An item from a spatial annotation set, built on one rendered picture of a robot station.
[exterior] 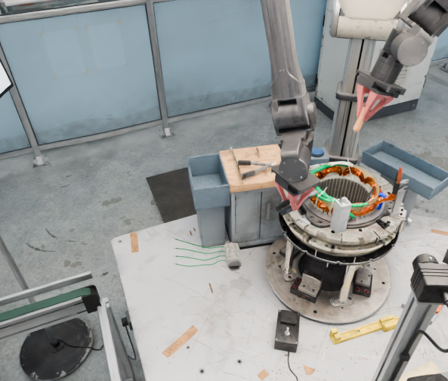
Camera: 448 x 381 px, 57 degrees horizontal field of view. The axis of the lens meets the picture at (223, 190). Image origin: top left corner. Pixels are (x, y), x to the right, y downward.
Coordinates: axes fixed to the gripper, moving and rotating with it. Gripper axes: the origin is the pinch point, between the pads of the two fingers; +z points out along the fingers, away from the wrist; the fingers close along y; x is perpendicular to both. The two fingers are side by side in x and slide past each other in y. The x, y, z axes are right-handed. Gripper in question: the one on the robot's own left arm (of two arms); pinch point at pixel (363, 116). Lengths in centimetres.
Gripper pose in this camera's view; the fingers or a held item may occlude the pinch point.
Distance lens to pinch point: 103.8
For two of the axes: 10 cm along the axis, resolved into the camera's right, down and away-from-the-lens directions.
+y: 4.7, 5.7, -6.7
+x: 8.3, -0.3, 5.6
